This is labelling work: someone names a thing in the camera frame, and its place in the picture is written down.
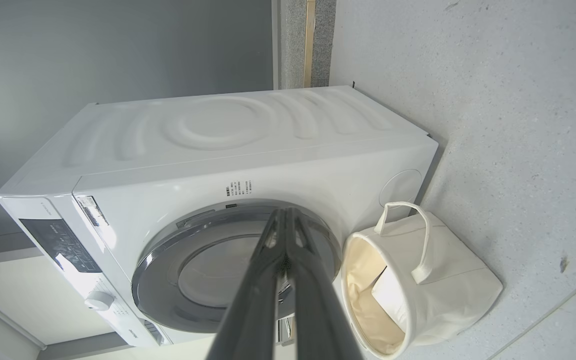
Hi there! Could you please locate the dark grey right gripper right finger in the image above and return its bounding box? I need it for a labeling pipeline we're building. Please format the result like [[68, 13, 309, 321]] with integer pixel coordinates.
[[286, 207, 365, 360]]

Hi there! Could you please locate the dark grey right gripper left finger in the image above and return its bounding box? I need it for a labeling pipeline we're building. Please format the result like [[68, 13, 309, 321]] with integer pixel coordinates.
[[207, 208, 290, 360]]

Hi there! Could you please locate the round washing machine door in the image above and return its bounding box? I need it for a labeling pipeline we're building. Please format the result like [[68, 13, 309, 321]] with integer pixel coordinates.
[[131, 199, 343, 335]]

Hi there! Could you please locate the cream canvas laundry basket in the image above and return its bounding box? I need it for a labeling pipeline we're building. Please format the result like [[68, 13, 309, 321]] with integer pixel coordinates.
[[341, 201, 504, 360]]

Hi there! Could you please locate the white front-load washing machine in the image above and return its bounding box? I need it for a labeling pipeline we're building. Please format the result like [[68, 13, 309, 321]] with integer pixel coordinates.
[[0, 85, 439, 349]]

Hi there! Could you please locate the white round control knob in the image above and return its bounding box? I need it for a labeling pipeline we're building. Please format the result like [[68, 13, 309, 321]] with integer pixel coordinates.
[[84, 290, 116, 312]]

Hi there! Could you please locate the white folded cloth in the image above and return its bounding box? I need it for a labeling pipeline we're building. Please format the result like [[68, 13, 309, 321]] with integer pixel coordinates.
[[370, 267, 412, 334]]

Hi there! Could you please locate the wooden floor strip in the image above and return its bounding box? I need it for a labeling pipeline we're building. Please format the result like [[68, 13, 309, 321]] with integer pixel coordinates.
[[303, 0, 317, 89]]

